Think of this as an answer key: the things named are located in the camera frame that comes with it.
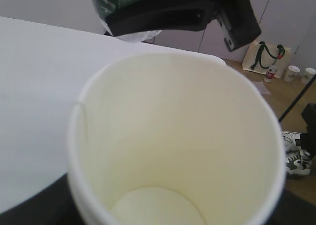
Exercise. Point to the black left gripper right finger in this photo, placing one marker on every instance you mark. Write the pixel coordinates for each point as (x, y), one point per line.
(296, 211)

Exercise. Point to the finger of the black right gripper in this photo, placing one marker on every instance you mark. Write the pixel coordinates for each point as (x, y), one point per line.
(152, 15)

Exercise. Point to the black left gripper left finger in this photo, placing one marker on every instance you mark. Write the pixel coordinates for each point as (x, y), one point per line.
(53, 205)

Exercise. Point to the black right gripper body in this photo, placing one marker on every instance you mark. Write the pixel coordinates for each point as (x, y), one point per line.
(238, 23)

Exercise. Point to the clear water bottle green label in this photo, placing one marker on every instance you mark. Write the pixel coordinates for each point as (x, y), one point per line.
(106, 7)

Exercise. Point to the white paper cup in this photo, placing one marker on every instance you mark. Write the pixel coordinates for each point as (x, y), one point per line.
(173, 139)

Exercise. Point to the small red label bottle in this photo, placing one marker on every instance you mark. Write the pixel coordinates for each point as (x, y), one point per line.
(269, 76)

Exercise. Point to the white lidded cup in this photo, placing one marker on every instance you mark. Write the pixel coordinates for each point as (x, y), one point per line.
(291, 73)
(308, 75)

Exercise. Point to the white paper shopping bag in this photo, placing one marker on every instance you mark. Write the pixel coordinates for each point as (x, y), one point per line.
(260, 56)

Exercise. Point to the white green sneaker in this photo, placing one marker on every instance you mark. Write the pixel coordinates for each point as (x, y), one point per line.
(298, 161)

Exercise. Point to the black stand pole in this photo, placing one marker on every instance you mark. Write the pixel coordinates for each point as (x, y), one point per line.
(296, 100)

